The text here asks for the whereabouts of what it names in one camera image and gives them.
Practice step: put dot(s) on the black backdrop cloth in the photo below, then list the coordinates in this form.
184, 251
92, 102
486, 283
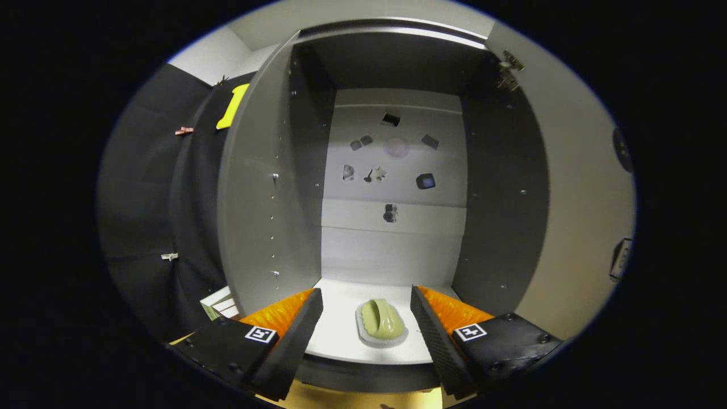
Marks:
147, 187

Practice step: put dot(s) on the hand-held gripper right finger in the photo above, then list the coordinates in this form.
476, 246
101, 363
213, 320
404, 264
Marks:
440, 346

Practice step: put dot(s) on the pale green book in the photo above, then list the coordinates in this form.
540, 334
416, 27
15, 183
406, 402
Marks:
216, 301

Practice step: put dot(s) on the thin brown book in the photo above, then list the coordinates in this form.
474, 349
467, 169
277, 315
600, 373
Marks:
230, 311

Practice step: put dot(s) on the pink cloth clip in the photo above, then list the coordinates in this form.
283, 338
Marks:
183, 130

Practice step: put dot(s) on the metal door hinge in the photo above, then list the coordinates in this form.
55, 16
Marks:
509, 68

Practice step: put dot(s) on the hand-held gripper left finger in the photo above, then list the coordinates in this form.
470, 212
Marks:
295, 346

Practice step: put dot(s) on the black cloth clip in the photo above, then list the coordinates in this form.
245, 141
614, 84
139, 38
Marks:
220, 79

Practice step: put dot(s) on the grey cabinet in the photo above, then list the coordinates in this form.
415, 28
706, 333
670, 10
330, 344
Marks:
255, 199

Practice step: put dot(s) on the white cabinet shelf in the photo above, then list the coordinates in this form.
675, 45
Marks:
341, 335

